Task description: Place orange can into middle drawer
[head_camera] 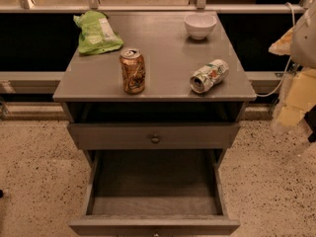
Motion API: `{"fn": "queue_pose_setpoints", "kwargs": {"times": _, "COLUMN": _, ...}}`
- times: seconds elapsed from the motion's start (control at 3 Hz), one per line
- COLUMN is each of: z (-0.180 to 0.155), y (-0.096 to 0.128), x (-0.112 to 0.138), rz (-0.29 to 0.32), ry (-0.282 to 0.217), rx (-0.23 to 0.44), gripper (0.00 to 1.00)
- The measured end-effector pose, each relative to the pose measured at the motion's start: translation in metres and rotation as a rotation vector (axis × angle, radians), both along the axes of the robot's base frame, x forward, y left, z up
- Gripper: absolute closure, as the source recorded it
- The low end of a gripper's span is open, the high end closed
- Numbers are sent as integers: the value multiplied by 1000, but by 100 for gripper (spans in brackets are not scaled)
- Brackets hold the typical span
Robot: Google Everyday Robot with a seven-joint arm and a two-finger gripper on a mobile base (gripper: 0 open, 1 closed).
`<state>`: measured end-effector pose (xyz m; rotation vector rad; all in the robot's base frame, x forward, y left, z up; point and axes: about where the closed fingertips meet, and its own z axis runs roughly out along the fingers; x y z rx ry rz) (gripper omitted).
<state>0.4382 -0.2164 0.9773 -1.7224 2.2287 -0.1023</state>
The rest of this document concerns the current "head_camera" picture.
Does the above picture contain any white cable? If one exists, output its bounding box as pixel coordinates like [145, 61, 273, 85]
[256, 2, 297, 98]

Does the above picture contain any open grey lower drawer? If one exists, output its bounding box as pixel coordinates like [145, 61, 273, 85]
[69, 150, 240, 237]

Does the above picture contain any white ceramic bowl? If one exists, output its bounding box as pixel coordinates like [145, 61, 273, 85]
[184, 13, 217, 40]

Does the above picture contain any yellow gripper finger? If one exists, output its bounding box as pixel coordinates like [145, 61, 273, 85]
[269, 29, 293, 55]
[272, 67, 316, 131]

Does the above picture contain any grey wooden drawer cabinet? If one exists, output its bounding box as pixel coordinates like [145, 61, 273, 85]
[52, 11, 258, 237]

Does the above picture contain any green chip bag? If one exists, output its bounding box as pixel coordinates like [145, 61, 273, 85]
[73, 11, 123, 55]

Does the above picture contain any white green crushed can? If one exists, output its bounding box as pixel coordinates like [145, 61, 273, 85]
[190, 59, 229, 94]

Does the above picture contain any orange soda can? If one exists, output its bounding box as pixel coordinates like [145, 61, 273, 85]
[119, 47, 145, 94]

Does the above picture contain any grey top drawer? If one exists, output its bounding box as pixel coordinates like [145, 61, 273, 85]
[68, 122, 240, 150]

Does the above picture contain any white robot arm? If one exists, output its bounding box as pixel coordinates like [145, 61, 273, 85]
[269, 2, 316, 131]

